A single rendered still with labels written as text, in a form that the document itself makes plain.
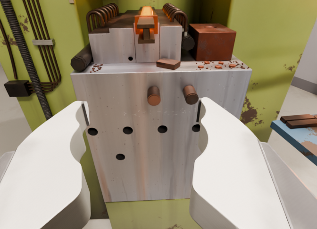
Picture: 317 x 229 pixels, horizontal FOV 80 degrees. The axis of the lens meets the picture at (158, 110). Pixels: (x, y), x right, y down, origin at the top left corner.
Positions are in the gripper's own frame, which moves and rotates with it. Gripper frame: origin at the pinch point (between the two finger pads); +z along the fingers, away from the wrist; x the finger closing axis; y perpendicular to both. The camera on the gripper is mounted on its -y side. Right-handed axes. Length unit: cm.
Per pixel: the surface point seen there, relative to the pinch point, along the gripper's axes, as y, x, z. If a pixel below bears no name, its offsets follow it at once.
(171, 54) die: 6.6, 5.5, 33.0
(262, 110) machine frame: 32, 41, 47
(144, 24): -1.2, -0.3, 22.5
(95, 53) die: 6.1, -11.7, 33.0
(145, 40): 1.2, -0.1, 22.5
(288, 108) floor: 100, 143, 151
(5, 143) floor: 100, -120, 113
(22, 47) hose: 7, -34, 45
